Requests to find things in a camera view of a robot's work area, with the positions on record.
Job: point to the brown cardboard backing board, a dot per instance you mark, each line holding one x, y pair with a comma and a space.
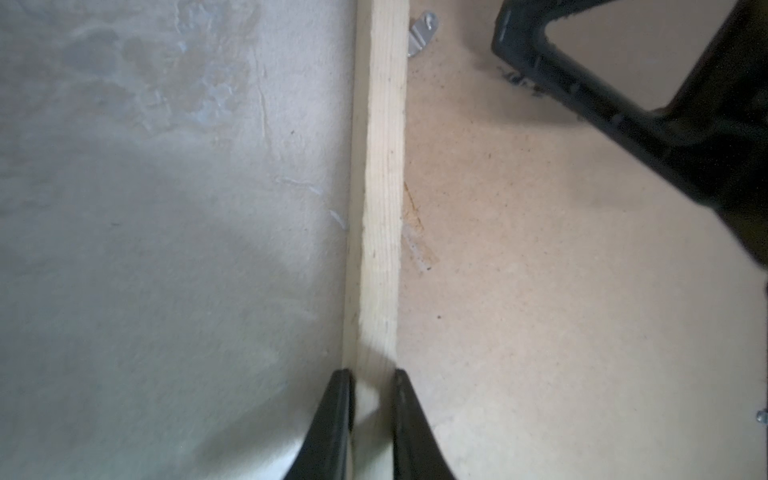
565, 313

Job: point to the light wooden picture frame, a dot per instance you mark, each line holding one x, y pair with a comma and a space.
374, 231

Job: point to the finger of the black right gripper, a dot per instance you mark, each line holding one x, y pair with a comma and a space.
710, 141

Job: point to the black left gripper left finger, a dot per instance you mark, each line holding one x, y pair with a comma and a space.
323, 453

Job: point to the metal backing board clip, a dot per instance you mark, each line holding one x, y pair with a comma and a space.
421, 33

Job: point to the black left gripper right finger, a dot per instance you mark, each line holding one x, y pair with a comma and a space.
417, 455

